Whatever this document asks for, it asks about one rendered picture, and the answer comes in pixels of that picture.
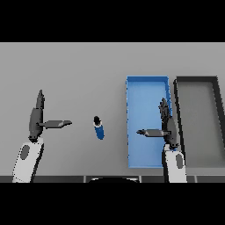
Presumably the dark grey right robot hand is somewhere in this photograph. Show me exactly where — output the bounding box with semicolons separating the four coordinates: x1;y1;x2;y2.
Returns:
135;97;180;149

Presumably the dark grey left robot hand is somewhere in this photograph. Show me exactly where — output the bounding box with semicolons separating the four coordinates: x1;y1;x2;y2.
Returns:
28;89;73;143

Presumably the blue bin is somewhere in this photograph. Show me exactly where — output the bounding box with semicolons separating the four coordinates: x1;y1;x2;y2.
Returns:
126;76;180;170

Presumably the dark grey bin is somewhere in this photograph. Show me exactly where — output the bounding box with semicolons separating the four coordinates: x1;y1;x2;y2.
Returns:
173;76;225;169

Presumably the blue pipe with dark end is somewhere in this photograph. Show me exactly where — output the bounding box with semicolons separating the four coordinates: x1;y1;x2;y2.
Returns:
92;115;105;141

